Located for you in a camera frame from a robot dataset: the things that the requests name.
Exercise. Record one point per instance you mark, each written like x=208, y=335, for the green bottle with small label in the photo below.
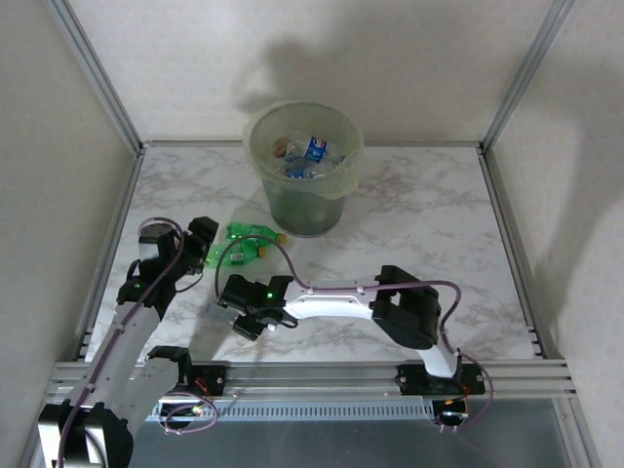
x=234, y=256

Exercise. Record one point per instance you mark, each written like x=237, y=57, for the aluminium frame side bar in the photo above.
x=507, y=234
x=128, y=195

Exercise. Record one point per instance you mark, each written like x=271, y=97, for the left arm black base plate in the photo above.
x=214, y=378

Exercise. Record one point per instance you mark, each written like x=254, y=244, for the aluminium frame post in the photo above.
x=97, y=78
x=526, y=73

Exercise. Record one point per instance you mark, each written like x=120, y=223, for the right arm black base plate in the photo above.
x=412, y=378

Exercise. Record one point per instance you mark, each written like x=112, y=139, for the mesh bin with green liner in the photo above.
x=302, y=214

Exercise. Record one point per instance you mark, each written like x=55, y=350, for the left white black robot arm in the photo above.
x=127, y=341

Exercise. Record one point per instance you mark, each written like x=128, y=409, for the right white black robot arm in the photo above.
x=331, y=304

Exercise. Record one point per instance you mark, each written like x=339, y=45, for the clear bottle round blue logo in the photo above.
x=317, y=147

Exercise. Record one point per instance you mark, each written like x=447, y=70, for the brown coffee drink bottle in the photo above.
x=281, y=146

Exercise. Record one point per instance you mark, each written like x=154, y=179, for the aluminium frame cross bar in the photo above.
x=195, y=144

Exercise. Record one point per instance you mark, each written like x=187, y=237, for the aluminium mounting rail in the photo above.
x=312, y=380

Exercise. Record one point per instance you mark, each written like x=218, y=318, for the clear bottle dark blue label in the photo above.
x=297, y=172

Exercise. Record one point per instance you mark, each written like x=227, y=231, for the green bottle yellow cap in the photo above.
x=248, y=231

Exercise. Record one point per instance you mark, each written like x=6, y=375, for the aluminium frame leg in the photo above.
x=580, y=434

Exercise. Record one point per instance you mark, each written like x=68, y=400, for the grey metal panel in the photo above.
x=312, y=448

